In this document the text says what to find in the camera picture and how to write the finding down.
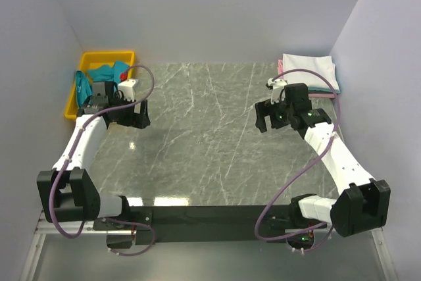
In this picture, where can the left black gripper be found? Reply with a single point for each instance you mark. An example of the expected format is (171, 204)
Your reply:
(132, 118)

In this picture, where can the white folded t shirt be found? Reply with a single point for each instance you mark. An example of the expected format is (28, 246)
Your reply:
(323, 66)

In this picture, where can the teal folded t shirt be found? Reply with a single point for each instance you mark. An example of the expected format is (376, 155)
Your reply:
(319, 91)

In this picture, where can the teal polo t shirt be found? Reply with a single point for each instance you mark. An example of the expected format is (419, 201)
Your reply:
(103, 73)

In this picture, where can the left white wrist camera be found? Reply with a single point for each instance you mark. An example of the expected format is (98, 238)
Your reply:
(127, 89)

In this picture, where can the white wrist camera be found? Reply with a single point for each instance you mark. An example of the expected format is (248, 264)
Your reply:
(127, 89)
(276, 87)

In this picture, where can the aluminium frame rail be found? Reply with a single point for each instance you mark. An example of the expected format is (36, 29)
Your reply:
(52, 257)

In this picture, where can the black base bar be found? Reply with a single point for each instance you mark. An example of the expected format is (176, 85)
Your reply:
(187, 223)

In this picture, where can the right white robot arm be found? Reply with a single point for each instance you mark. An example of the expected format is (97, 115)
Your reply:
(363, 201)

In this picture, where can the pink folded t shirt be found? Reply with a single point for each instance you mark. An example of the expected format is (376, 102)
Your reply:
(281, 71)

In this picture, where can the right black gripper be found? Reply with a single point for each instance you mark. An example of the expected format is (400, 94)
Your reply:
(271, 114)

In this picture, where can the yellow plastic bin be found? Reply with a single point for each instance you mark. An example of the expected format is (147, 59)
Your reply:
(95, 59)

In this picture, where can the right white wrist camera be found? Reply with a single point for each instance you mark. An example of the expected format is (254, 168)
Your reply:
(276, 87)

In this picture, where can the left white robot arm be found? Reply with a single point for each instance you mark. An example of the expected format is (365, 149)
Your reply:
(66, 191)

